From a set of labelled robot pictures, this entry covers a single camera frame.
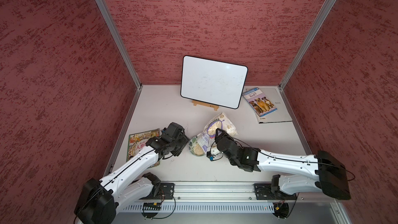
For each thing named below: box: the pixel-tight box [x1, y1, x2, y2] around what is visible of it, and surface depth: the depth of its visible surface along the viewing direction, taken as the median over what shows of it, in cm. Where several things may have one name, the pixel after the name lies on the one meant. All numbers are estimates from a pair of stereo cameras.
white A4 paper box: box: [243, 85, 293, 124], surface depth 108 cm
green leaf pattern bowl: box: [188, 135, 206, 157], surface depth 87 cm
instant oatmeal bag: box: [196, 112, 238, 153], surface depth 78 cm
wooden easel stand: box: [191, 99, 220, 111], surface depth 106 cm
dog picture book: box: [242, 87, 278, 118], surface depth 109 cm
